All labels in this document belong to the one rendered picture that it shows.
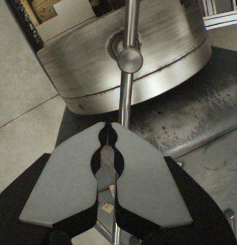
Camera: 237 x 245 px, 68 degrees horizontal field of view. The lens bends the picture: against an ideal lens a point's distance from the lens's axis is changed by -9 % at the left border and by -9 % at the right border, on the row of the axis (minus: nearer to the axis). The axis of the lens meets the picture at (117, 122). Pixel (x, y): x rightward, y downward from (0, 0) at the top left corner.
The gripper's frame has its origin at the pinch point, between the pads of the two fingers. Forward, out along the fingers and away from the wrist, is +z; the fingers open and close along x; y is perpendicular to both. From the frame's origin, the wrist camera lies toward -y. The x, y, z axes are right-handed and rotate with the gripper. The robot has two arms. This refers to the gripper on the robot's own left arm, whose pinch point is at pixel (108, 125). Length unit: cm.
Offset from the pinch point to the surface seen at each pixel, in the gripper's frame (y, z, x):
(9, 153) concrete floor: 104, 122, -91
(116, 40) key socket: -4.2, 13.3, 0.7
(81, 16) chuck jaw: -7.2, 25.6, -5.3
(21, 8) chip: -12, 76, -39
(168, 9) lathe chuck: -8.6, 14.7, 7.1
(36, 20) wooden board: -6.8, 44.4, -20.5
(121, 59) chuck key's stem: -3.5, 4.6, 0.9
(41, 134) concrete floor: 85, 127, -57
